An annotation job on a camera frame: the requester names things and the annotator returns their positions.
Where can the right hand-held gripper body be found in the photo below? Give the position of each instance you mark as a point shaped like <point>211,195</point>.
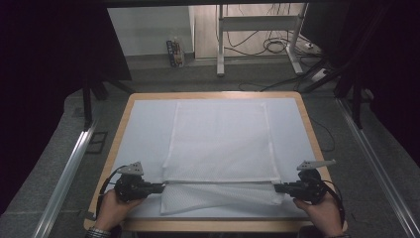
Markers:
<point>310,186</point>

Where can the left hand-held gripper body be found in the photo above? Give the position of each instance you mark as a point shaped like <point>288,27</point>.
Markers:
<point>132,185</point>

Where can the white mesh laundry bag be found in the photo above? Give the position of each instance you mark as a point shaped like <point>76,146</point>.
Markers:
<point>221,148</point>

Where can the person's right hand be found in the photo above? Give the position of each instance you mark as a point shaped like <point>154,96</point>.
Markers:
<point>322,213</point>

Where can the person's left hand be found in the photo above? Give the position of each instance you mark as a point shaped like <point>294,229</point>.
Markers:
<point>114,210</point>

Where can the wooden framed white table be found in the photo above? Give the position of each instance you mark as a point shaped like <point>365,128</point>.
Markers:
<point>148,139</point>

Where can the black metal stand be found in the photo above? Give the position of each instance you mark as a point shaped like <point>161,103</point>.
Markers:
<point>350,82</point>
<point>89,99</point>

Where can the white power strip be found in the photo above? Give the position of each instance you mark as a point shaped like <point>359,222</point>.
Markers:
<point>319,74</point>

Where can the black curtain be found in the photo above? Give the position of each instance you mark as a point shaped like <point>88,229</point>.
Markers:
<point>389,66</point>
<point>49,66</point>

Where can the aluminium floor rail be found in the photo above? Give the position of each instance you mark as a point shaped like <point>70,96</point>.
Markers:
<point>66,178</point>
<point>379,165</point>

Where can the bottles by the wall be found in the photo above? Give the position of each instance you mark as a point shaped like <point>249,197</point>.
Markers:
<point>175,53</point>

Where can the white metal desk frame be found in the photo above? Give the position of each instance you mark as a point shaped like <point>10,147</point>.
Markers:
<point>257,23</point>

